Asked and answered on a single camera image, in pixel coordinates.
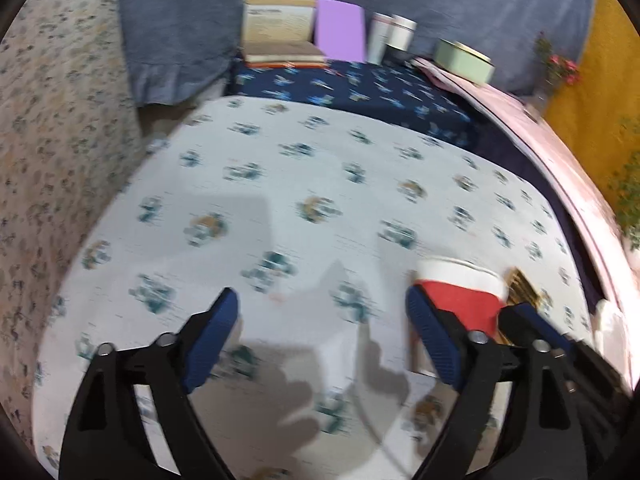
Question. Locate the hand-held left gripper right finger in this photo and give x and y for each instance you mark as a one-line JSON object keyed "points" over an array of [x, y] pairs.
{"points": [[432, 340]]}

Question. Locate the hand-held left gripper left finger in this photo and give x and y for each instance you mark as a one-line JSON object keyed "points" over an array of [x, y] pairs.
{"points": [[210, 345]]}

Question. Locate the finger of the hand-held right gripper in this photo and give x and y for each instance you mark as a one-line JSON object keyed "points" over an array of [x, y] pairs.
{"points": [[590, 375]]}

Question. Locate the red paper cup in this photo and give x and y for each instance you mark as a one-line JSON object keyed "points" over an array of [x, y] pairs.
{"points": [[465, 300]]}

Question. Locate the small gold box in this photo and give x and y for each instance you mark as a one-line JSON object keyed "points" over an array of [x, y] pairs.
{"points": [[522, 287]]}

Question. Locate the panda print tablecloth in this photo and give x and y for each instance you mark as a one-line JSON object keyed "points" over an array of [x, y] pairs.
{"points": [[300, 260]]}

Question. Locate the green plant in white pot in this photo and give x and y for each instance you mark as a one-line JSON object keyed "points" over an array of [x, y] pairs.
{"points": [[627, 195]]}

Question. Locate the pink cloth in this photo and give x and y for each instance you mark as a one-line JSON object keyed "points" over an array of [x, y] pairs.
{"points": [[525, 115]]}

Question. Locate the navy printed cloth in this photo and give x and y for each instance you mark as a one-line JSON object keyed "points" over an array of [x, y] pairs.
{"points": [[360, 95]]}

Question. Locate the speckled floral cloth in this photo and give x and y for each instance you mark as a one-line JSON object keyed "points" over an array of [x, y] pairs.
{"points": [[50, 135]]}

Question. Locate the round green tin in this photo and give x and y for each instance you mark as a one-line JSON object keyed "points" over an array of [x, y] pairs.
{"points": [[462, 60]]}

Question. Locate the yellow cloth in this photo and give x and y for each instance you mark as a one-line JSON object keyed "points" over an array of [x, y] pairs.
{"points": [[600, 85]]}

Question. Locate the glass vase with red flowers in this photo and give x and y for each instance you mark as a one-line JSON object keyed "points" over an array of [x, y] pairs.
{"points": [[562, 67]]}

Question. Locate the white tube bottle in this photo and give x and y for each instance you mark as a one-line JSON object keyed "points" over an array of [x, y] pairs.
{"points": [[378, 37]]}

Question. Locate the purple card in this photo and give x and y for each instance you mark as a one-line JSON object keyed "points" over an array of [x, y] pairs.
{"points": [[340, 30]]}

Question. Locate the open beige box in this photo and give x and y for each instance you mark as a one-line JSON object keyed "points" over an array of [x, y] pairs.
{"points": [[277, 20]]}

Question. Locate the blue-grey blanket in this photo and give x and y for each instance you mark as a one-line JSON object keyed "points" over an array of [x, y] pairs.
{"points": [[200, 10]]}

